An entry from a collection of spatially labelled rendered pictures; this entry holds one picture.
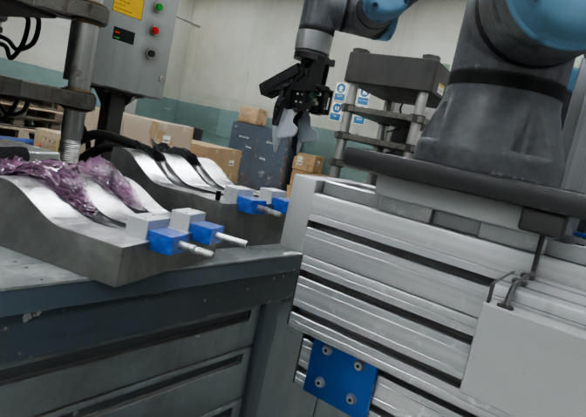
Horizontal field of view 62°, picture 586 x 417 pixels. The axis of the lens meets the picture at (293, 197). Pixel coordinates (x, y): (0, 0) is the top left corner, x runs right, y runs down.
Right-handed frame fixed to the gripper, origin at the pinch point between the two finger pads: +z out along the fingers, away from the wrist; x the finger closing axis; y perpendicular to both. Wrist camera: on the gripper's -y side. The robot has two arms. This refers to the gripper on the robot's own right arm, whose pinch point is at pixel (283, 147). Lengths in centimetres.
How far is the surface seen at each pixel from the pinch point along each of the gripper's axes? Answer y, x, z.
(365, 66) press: -192, 348, -86
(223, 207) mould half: 2.1, -17.0, 12.8
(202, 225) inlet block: 9.4, -28.5, 14.1
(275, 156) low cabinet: -437, 538, 34
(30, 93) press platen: -78, -18, 1
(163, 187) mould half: -15.1, -17.7, 13.1
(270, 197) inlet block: 1.1, -2.4, 10.8
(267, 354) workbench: 4.2, 4.0, 46.8
